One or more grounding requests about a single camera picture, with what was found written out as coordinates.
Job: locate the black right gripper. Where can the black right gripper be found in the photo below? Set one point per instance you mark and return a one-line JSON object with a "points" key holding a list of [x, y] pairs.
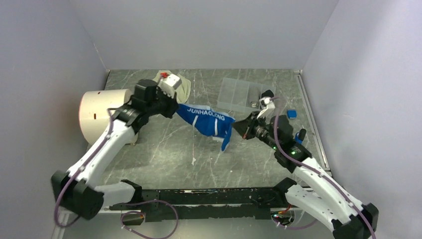
{"points": [[244, 127]]}

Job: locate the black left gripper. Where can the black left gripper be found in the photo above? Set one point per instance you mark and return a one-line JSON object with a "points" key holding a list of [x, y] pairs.
{"points": [[172, 104]]}

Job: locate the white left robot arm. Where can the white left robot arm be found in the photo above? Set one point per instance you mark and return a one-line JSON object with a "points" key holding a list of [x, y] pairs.
{"points": [[77, 189]]}

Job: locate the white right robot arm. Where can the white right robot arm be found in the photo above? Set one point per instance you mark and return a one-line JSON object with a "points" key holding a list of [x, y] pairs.
{"points": [[344, 215]]}

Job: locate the grey rolled underwear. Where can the grey rolled underwear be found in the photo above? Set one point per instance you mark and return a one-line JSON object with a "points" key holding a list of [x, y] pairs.
{"points": [[254, 94]]}

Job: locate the cream yellow underwear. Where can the cream yellow underwear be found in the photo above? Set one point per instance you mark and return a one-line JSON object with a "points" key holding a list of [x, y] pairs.
{"points": [[183, 91]]}

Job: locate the black striped rolled underwear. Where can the black striped rolled underwear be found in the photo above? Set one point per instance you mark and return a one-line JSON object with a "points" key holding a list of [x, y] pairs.
{"points": [[267, 93]]}

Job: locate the clear plastic divided tray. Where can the clear plastic divided tray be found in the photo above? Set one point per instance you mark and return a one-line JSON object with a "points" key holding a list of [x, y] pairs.
{"points": [[233, 95]]}

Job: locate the small blue block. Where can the small blue block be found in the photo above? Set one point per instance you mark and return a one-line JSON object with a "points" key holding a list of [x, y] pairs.
{"points": [[291, 114]]}

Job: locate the cream cylindrical container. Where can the cream cylindrical container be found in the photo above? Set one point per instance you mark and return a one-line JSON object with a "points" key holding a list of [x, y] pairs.
{"points": [[93, 114]]}

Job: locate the blue black handheld device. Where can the blue black handheld device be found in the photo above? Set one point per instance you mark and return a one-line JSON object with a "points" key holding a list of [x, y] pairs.
{"points": [[300, 136]]}

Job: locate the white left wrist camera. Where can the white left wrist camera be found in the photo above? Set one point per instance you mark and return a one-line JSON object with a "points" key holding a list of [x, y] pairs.
{"points": [[169, 83]]}

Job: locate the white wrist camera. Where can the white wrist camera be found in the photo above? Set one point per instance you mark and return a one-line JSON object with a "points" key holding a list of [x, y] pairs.
{"points": [[169, 83], [268, 106]]}

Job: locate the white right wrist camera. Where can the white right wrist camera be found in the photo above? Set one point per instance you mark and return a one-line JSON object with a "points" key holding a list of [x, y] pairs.
{"points": [[268, 106]]}

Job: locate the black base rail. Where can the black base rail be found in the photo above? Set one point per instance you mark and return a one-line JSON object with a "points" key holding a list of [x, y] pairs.
{"points": [[260, 203]]}

